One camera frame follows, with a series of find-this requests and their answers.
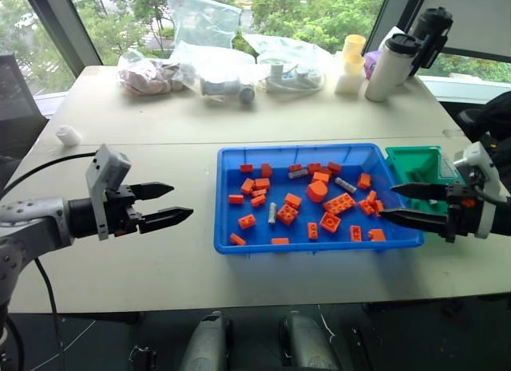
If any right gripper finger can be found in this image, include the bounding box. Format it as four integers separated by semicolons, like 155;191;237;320
390;182;450;202
378;207;450;239

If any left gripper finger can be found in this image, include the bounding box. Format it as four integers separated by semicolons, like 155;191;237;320
131;181;176;201
139;207;195;235

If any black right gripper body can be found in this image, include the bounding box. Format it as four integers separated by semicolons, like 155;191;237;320
443;180;485;244

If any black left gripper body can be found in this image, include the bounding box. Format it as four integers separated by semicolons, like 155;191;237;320
104;184;145;237

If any green plastic bin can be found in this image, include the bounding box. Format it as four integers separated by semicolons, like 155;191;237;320
384;144;469;215

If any orange 2x4 toy brick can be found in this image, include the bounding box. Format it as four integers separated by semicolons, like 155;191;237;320
322;192;357;216

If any small white cap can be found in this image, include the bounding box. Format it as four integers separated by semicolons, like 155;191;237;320
55;124;83;148

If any blue plastic tray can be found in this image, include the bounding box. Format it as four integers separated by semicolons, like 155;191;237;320
214;142;426;255

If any orange round toy brick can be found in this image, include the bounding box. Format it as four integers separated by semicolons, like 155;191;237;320
306;180;330;204

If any clear bag with pink items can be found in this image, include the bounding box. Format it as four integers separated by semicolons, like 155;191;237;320
117;49;188;97

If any white tumbler with black lid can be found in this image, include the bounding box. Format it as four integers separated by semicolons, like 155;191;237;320
363;32;421;103

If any clear bag with grey cylinders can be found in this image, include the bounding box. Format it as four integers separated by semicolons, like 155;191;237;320
175;41;257;107

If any grey rounded shape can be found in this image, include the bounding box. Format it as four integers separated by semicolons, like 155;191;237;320
178;310;233;371
278;310;341;371

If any pale yellow plastic cup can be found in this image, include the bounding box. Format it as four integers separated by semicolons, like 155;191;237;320
342;53;366;76
343;34;367;57

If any black travel mug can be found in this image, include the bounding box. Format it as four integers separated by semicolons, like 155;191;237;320
406;6;454;77

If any dark mesh office chair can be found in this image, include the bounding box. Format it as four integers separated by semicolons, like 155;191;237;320
0;51;50;159

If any tall empty clear plastic bag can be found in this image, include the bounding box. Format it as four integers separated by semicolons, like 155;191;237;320
164;0;244;49

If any clear bag with white parts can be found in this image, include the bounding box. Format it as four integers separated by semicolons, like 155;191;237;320
243;33;335;95

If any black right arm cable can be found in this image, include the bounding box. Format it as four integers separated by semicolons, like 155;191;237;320
473;185;511;207

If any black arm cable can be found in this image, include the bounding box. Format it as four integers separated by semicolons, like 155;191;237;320
0;152;99;197
473;185;511;207

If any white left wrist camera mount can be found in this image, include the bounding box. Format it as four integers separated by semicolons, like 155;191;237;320
85;143;133;242

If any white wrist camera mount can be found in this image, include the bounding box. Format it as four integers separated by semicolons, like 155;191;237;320
453;141;501;240
85;143;133;242

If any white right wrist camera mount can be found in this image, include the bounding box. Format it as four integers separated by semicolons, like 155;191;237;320
453;141;501;240

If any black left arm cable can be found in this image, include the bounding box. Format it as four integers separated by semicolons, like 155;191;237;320
0;152;99;197

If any black hanging cable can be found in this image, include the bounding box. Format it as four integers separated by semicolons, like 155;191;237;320
34;258;67;371

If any black window frame pillar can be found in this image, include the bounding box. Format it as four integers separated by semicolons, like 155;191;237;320
20;0;105;67
364;0;431;56

